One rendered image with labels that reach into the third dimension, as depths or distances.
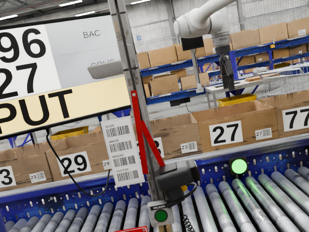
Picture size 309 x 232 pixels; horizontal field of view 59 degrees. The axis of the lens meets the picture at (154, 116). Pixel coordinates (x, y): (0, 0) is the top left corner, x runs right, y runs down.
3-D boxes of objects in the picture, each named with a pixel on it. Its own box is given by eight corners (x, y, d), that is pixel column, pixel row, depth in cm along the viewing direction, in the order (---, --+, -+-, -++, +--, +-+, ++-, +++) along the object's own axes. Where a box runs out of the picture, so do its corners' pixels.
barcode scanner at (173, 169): (208, 198, 72) (196, 162, 70) (165, 211, 73) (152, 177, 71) (203, 187, 79) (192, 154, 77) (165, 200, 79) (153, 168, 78)
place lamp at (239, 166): (233, 175, 132) (231, 161, 131) (232, 174, 133) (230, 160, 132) (248, 172, 132) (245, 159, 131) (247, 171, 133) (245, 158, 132)
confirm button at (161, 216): (157, 222, 76) (154, 212, 76) (157, 219, 78) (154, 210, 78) (167, 220, 76) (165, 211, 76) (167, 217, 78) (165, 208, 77)
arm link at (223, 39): (213, 35, 132) (215, 47, 133) (231, 31, 131) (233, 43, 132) (209, 37, 141) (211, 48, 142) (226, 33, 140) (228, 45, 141)
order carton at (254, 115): (203, 154, 139) (197, 122, 136) (195, 139, 168) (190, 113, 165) (279, 139, 137) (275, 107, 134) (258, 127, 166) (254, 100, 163)
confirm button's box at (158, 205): (151, 229, 77) (146, 207, 76) (151, 223, 80) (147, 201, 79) (174, 224, 77) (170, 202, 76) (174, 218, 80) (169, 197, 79)
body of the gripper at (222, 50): (213, 48, 141) (215, 65, 143) (216, 46, 133) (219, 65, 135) (227, 44, 141) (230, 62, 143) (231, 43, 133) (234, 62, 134)
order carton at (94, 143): (53, 182, 143) (44, 152, 140) (71, 163, 171) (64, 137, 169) (126, 169, 140) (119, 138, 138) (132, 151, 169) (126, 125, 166)
